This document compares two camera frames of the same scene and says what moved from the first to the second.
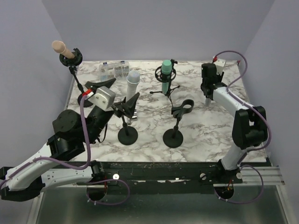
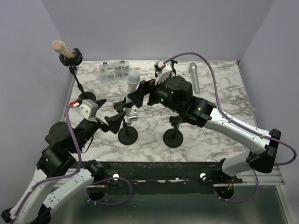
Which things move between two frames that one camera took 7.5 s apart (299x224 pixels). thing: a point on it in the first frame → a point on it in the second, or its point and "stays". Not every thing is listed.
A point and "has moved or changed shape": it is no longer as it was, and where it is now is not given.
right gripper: [219, 77] → [145, 87]
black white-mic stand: [127, 136] stays
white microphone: [133, 79] stays
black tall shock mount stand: [72, 62] stays
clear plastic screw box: [118, 70] stays
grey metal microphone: [208, 101] has moved or changed shape
